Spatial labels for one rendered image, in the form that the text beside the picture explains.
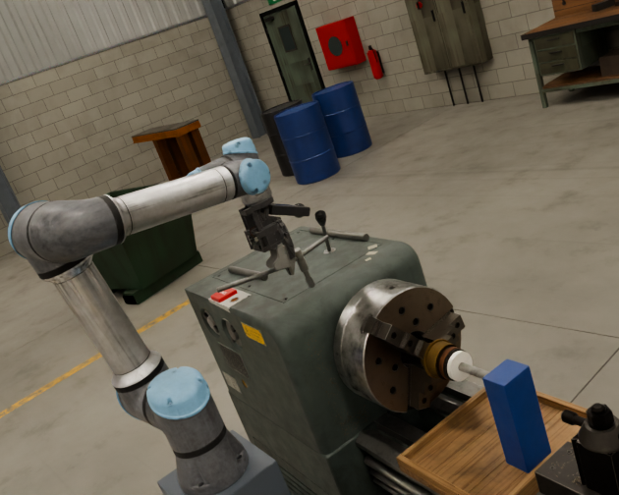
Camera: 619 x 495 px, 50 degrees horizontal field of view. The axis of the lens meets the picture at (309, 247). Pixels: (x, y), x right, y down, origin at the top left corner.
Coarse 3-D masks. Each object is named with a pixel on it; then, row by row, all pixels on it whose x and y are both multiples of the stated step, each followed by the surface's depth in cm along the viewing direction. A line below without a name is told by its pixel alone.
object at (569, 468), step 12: (564, 444) 124; (552, 456) 123; (564, 456) 122; (540, 468) 121; (552, 468) 120; (564, 468) 119; (576, 468) 118; (540, 480) 120; (552, 480) 117; (564, 480) 116; (576, 480) 115; (540, 492) 122; (552, 492) 119; (564, 492) 116; (576, 492) 113; (588, 492) 112
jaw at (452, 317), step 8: (448, 312) 166; (440, 320) 164; (448, 320) 163; (456, 320) 162; (432, 328) 163; (440, 328) 161; (448, 328) 160; (456, 328) 163; (416, 336) 165; (424, 336) 161; (432, 336) 160; (440, 336) 158; (448, 336) 157; (456, 336) 160
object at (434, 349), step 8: (432, 344) 152; (440, 344) 152; (448, 344) 151; (432, 352) 151; (440, 352) 150; (448, 352) 148; (424, 360) 152; (432, 360) 150; (440, 360) 149; (424, 368) 152; (432, 368) 150; (440, 368) 149; (432, 376) 154; (440, 376) 151; (448, 376) 148
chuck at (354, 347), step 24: (384, 288) 162; (408, 288) 158; (432, 288) 163; (360, 312) 158; (384, 312) 155; (408, 312) 159; (432, 312) 163; (360, 336) 155; (360, 360) 154; (384, 360) 157; (360, 384) 158; (384, 384) 157
